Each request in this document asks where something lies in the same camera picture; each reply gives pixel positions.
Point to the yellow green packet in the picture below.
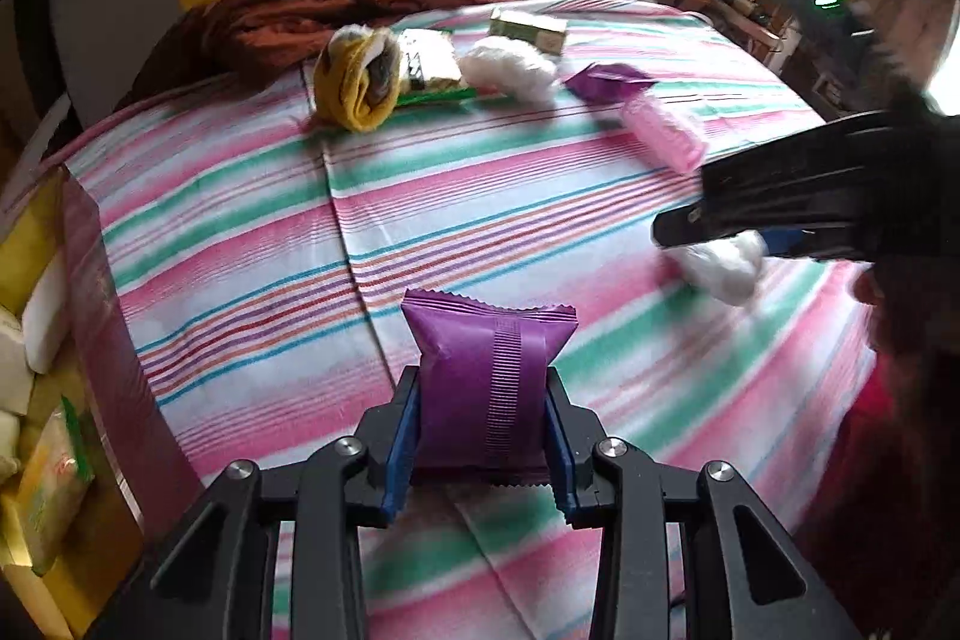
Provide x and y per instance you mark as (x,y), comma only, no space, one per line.
(52,490)

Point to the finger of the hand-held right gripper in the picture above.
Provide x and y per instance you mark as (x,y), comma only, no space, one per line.
(825,239)
(810,168)

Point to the brown red blanket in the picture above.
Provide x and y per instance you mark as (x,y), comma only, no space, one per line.
(262,25)

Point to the cream green carton box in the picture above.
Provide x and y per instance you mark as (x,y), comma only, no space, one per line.
(529,29)

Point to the red cloth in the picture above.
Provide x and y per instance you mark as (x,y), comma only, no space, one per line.
(885,497)

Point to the purple snack packet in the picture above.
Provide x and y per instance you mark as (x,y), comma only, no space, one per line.
(480,370)
(604,83)

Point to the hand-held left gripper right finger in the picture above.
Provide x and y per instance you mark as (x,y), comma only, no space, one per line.
(559,452)

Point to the white cotton pack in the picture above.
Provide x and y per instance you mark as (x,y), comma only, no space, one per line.
(724,272)
(510,66)

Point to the striped bedsheet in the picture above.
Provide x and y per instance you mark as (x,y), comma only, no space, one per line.
(525,197)

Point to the cream green packet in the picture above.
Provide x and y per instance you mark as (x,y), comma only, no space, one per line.
(431,66)

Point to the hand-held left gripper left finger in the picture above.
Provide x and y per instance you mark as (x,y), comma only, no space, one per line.
(401,452)

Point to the pink tissue pack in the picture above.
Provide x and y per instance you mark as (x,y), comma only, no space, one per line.
(664,134)

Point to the cream soft roll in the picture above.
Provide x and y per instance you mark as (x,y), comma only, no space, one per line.
(46,317)

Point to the grey bed rail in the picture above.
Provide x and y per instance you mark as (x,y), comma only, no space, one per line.
(45,138)

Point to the gold box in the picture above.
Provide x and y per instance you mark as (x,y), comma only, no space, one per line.
(90,310)

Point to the yellow sock roll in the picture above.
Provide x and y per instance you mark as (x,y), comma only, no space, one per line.
(352,85)

